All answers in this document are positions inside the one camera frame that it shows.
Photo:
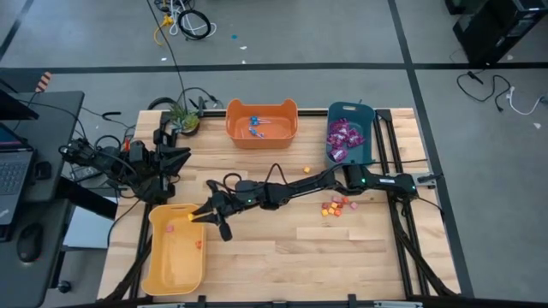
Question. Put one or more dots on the black desk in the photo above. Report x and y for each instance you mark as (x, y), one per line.
(25, 282)

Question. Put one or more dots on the orange plastic bin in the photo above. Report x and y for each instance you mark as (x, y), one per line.
(278, 137)

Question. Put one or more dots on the black laptop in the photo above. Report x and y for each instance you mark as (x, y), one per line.
(13, 171)

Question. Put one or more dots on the black power adapter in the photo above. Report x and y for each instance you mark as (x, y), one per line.
(43, 170)

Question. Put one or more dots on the grey power strip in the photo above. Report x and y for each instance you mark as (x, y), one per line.
(83, 173)

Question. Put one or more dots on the teal plastic bin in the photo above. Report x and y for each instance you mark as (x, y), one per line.
(364, 115)

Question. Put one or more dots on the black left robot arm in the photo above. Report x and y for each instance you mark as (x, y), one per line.
(107, 164)

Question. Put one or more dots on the potted succulent plant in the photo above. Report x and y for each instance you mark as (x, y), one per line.
(185, 122)

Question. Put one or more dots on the orange black striped object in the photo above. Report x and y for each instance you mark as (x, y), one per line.
(43, 81)

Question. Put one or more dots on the purple Skittles bag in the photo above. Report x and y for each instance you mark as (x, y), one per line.
(345, 132)
(339, 124)
(355, 138)
(338, 155)
(335, 139)

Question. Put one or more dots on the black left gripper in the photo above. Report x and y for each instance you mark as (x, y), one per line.
(160, 164)

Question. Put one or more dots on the black computer mouse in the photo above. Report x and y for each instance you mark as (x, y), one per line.
(29, 243)

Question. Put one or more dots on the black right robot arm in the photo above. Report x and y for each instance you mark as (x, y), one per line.
(308, 184)

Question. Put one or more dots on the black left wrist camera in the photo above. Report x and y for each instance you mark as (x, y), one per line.
(138, 152)

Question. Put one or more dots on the blue lollipop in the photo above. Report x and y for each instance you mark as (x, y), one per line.
(255, 120)
(256, 133)

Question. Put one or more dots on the white board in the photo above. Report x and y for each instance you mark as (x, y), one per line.
(90, 231)

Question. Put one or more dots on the yellow plastic bin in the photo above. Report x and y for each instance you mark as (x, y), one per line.
(175, 265)

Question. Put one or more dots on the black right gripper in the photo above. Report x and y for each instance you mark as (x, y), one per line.
(224, 203)

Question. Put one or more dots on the black equipment cabinet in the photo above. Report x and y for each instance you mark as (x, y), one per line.
(492, 30)

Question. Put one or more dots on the black desk caster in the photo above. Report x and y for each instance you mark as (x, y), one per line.
(64, 286)

